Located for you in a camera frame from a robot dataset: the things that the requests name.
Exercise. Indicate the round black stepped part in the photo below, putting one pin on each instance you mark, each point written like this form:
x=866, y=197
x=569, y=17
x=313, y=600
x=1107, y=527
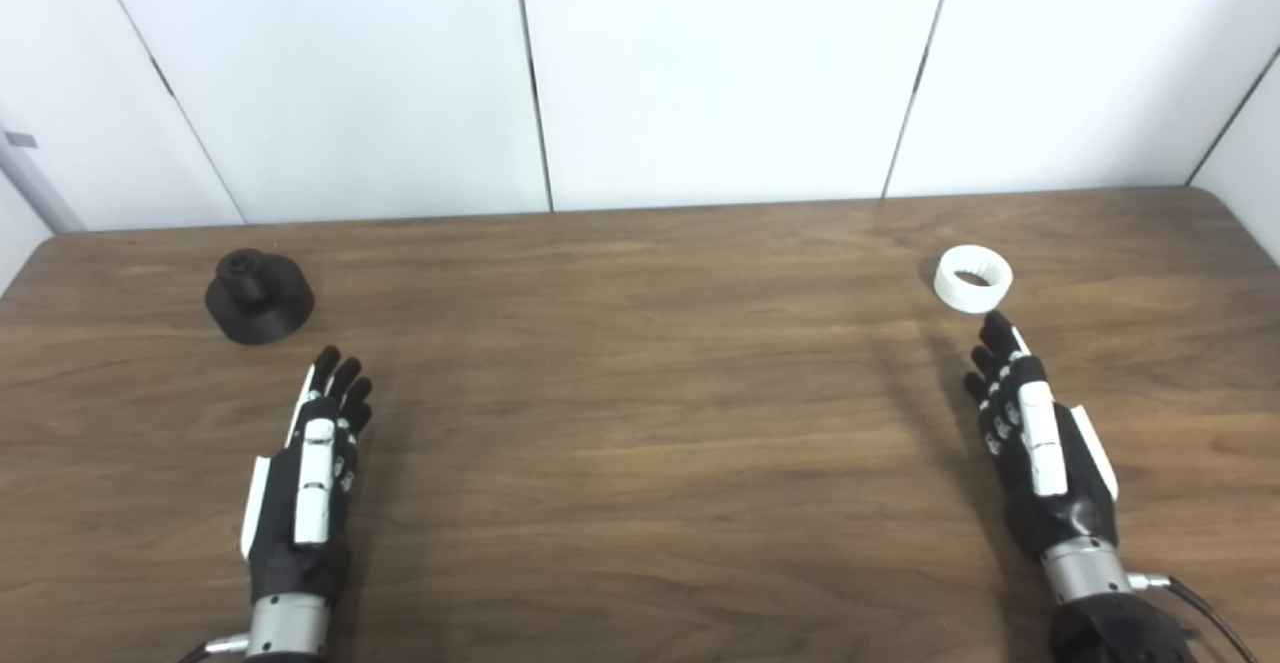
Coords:
x=262, y=308

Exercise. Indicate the grey wall post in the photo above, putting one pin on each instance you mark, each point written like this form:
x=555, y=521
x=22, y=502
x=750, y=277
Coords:
x=35, y=183

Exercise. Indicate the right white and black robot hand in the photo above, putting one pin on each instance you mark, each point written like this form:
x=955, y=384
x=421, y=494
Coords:
x=1045, y=453

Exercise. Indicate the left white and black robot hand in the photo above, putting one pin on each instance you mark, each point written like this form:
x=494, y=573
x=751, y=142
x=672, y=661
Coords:
x=315, y=473

